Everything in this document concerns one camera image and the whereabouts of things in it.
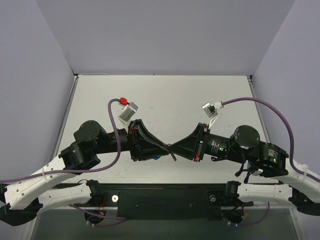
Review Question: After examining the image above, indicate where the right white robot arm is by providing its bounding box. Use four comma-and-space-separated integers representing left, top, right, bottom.
167, 124, 320, 216

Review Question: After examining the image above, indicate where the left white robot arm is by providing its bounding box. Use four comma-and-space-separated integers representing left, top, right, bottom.
0, 119, 170, 226

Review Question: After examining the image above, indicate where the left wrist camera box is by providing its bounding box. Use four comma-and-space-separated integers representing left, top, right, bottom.
117, 102, 139, 129

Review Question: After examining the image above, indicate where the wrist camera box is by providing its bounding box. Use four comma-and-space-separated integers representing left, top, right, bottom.
202, 102, 218, 119
117, 102, 139, 129

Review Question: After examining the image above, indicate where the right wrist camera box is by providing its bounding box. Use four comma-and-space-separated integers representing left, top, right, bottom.
202, 102, 218, 119

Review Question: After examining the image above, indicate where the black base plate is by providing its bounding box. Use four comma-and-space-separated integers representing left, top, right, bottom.
78, 183, 254, 220

